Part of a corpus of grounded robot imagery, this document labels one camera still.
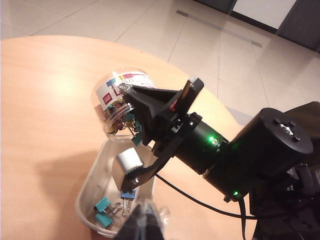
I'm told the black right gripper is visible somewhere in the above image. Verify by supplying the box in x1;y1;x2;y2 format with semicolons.
111;84;202;194

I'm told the white cabinet with dark trim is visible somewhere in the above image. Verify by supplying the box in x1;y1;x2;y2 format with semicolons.
231;0;298;30

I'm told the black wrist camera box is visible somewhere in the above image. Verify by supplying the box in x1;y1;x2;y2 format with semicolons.
178;76;205;115

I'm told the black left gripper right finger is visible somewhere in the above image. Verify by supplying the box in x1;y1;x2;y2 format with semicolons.
145;201;165;240

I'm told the blue binder clip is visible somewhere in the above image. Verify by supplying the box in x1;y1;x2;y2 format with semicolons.
120;189;137;216

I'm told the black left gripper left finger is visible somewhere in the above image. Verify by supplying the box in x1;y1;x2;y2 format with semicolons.
114;202;145;240

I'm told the teal binder clip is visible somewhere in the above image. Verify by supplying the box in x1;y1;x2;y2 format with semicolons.
94;212;113;229
93;196;112;213
131;123;144;147

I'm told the black cable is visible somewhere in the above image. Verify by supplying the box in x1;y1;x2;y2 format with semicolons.
154;173;259;221
236;196;249;240

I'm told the beige rectangular container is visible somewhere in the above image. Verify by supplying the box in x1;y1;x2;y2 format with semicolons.
74;141;171;238

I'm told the clear plastic clip jar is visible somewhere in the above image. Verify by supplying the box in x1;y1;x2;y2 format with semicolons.
91;67;156;144

